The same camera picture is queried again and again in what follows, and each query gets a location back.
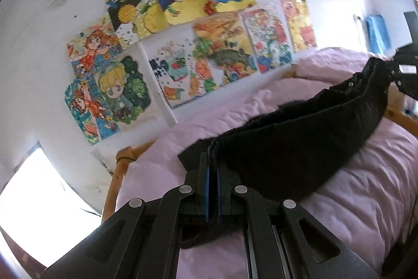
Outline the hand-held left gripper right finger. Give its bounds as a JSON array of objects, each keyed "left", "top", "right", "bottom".
[{"left": 216, "top": 160, "right": 381, "bottom": 279}]

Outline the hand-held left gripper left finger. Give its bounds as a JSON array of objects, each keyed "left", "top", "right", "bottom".
[{"left": 42, "top": 153, "right": 210, "bottom": 279}]

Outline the black padded jacket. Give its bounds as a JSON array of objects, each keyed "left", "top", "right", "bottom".
[{"left": 178, "top": 57, "right": 397, "bottom": 248}]

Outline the blue hanging cloth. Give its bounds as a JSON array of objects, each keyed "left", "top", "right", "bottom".
[{"left": 366, "top": 14, "right": 391, "bottom": 54}]

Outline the pink pillow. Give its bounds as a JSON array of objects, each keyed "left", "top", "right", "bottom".
[{"left": 295, "top": 48, "right": 374, "bottom": 82}]

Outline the pink pigs drawing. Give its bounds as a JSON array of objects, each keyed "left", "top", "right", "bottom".
[{"left": 280, "top": 0, "right": 318, "bottom": 53}]

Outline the pink bed blanket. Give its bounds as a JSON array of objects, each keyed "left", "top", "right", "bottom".
[{"left": 116, "top": 48, "right": 418, "bottom": 279}]

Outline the cup and turtles drawing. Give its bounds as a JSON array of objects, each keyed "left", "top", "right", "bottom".
[{"left": 140, "top": 31, "right": 218, "bottom": 109}]

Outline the blond child drawing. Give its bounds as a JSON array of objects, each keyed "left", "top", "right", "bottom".
[{"left": 98, "top": 55, "right": 154, "bottom": 132}]

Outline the crowded city drawing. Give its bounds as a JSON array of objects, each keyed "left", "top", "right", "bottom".
[{"left": 240, "top": 6, "right": 293, "bottom": 74}]

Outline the girl with flowers drawing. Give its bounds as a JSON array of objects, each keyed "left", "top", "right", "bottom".
[{"left": 64, "top": 76, "right": 120, "bottom": 145}]

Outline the autumn landscape drawing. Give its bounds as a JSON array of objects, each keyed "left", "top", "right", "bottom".
[{"left": 191, "top": 13, "right": 258, "bottom": 88}]

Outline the bright window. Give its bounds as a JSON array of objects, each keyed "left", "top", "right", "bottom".
[{"left": 0, "top": 142, "right": 102, "bottom": 266}]

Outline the orange-haired girl drawing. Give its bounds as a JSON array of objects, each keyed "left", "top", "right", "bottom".
[{"left": 67, "top": 22, "right": 123, "bottom": 77}]

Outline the pineapple drawing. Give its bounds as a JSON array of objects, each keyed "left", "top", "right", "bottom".
[{"left": 104, "top": 0, "right": 167, "bottom": 46}]

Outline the wooden bed frame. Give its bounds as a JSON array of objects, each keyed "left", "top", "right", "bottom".
[{"left": 101, "top": 70, "right": 418, "bottom": 229}]

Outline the white wall hook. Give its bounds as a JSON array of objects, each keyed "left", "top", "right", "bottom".
[{"left": 92, "top": 148, "right": 115, "bottom": 175}]

